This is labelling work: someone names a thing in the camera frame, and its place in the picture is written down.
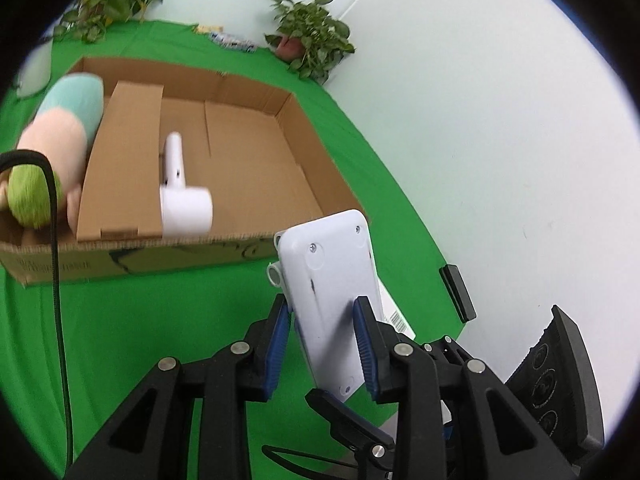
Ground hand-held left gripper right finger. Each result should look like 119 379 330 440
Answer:
351 296 581 480

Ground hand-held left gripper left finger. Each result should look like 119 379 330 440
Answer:
65 294 293 480

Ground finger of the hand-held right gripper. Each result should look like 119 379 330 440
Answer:
439 264 477 322
305 389 401 471

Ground white product box green print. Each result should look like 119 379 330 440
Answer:
377 280 417 341

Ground white plastic device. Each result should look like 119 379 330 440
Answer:
265 209 385 403

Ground white hair dryer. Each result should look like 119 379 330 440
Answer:
159 131 215 238

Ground large cardboard box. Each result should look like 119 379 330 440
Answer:
0 56 372 288

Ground long brown cardboard box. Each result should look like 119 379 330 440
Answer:
75 80 166 242

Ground green table cloth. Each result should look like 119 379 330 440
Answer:
0 19 473 480

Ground potted plant in red pot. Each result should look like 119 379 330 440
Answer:
264 0 357 86

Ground pink and teal plush toy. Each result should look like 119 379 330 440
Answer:
0 72 106 233

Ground scattered small packets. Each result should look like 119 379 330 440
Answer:
192 24 258 53

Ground white cylindrical bin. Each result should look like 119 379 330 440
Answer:
17 40 52 98

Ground leafy potted plant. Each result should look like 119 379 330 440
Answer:
52 0 165 43

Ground black cable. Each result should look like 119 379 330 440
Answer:
0 150 76 476

